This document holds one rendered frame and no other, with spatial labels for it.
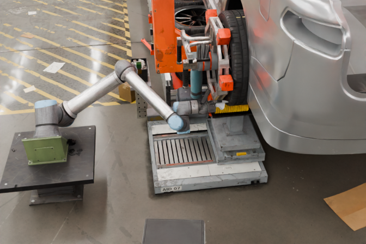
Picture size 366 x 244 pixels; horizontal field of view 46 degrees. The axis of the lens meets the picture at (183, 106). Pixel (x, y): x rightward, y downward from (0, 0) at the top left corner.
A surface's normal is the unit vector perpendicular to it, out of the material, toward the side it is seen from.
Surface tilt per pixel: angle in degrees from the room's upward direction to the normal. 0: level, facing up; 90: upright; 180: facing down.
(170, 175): 0
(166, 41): 90
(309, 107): 95
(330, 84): 88
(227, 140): 0
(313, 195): 0
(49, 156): 90
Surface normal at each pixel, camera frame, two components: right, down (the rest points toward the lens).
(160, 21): 0.13, 0.56
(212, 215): -0.01, -0.82
